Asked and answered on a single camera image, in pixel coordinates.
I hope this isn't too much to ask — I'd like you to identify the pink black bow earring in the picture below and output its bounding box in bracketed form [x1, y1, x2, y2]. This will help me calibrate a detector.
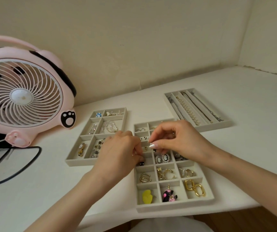
[162, 185, 178, 203]

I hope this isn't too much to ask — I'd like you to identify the white table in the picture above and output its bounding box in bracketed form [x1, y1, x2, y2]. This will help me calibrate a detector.
[0, 66, 277, 231]

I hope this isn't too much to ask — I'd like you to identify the grey necklace tray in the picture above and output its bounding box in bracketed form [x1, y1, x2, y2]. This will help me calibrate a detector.
[164, 88, 233, 133]

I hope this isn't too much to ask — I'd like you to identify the pink animal-shaped desk fan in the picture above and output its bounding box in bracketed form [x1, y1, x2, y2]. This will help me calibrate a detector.
[0, 35, 77, 148]

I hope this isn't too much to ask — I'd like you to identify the brown cord necklace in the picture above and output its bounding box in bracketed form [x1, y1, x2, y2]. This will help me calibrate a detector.
[181, 91, 214, 123]

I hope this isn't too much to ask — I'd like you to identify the brown stone bead bracelet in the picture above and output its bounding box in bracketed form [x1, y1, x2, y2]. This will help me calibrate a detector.
[90, 139, 106, 159]

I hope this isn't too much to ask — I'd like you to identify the person's right hand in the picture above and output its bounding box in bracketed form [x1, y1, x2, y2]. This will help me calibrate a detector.
[148, 120, 227, 168]

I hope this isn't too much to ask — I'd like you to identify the grey earring grid tray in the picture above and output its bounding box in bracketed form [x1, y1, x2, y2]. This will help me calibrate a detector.
[133, 118, 215, 213]

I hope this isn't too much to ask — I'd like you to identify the black power cable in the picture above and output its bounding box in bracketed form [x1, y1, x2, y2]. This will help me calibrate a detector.
[0, 131, 42, 187]

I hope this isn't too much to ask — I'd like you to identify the white pearl bead bracelet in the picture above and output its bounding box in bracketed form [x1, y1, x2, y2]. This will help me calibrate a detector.
[101, 121, 118, 133]

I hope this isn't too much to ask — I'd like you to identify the grey bracelet tray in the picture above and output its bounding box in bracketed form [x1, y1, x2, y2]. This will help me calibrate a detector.
[65, 107, 127, 167]

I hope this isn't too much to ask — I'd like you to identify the shiny wide hoop earring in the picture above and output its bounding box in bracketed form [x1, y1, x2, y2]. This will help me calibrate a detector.
[180, 168, 197, 178]

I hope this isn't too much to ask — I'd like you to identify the gold oval hoop earring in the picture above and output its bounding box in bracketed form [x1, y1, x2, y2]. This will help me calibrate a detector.
[184, 179, 195, 191]
[194, 183, 206, 198]

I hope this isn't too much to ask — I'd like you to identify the person's right forearm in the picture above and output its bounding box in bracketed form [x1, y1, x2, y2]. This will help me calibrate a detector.
[213, 152, 277, 229]

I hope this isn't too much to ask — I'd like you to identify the gold chunky hoop earring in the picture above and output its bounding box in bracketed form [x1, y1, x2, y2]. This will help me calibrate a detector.
[162, 169, 175, 180]

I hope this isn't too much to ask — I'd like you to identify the small pearl bead necklace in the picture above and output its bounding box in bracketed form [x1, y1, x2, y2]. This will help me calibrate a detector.
[176, 96, 201, 126]

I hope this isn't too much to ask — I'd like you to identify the silver chain necklace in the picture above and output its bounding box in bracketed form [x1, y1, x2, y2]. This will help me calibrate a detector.
[167, 95, 185, 120]

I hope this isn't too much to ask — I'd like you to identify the person's left hand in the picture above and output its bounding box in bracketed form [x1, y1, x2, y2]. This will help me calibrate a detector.
[90, 130, 145, 184]

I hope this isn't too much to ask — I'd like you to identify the gold heart hoop earring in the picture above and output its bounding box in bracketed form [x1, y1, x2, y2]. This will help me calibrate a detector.
[139, 173, 152, 183]

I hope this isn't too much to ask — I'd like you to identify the person's left forearm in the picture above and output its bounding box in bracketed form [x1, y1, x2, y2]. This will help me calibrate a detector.
[25, 170, 110, 232]

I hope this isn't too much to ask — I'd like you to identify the silver necklace pink charm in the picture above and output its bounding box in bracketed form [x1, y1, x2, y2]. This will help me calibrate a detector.
[190, 92, 224, 122]

